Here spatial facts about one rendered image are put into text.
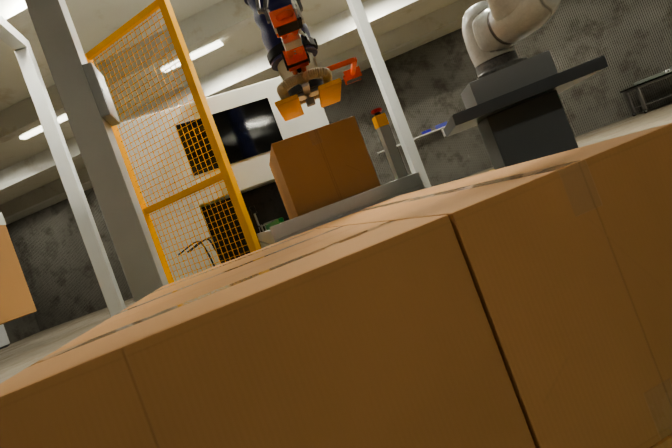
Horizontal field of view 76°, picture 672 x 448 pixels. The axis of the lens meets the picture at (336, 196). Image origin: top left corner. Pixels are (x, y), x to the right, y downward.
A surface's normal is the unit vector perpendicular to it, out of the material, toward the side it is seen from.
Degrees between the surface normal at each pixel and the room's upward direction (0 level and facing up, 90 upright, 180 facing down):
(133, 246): 90
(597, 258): 90
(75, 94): 90
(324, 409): 90
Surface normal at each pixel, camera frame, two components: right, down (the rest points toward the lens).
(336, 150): 0.17, -0.07
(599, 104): -0.18, 0.05
